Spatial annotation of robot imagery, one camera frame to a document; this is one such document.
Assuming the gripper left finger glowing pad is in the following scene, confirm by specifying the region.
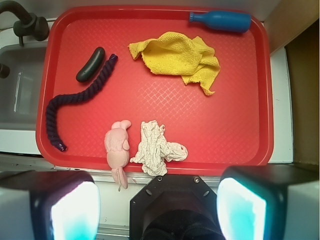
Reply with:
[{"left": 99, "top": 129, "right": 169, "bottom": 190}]
[{"left": 0, "top": 170, "right": 101, "bottom": 240}]

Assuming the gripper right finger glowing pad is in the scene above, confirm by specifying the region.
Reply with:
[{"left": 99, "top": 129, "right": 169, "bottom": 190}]
[{"left": 216, "top": 165, "right": 320, "bottom": 240}]

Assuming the pink plush toy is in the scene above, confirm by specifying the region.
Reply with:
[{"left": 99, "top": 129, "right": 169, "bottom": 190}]
[{"left": 104, "top": 120, "right": 132, "bottom": 192}]

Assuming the grey sink basin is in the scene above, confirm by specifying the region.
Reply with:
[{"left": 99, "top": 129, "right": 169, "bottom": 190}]
[{"left": 0, "top": 42, "right": 47, "bottom": 131}]

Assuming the crumpled white paper towel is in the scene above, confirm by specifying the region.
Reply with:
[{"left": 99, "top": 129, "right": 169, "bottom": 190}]
[{"left": 129, "top": 120, "right": 188, "bottom": 177}]

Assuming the dark green toy cucumber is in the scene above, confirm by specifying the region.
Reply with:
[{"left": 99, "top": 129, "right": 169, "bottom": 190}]
[{"left": 75, "top": 46, "right": 105, "bottom": 83}]

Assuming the red plastic tray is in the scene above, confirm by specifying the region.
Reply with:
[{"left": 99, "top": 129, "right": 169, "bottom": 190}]
[{"left": 35, "top": 6, "right": 274, "bottom": 176}]

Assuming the brown wooden cabinet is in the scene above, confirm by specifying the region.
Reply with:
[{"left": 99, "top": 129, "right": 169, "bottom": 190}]
[{"left": 285, "top": 20, "right": 320, "bottom": 166}]

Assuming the yellow woven cloth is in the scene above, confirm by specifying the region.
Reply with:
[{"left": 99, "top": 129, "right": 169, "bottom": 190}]
[{"left": 128, "top": 31, "right": 221, "bottom": 96}]

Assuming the dark sink faucet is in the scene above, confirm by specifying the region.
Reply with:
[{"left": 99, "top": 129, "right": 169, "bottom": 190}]
[{"left": 0, "top": 0, "right": 50, "bottom": 47}]

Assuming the blue plastic bottle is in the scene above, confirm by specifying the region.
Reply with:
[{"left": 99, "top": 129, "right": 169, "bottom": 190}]
[{"left": 189, "top": 10, "right": 252, "bottom": 34}]

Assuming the dark blue rope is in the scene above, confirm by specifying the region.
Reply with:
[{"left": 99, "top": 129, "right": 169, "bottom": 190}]
[{"left": 45, "top": 53, "right": 118, "bottom": 153}]

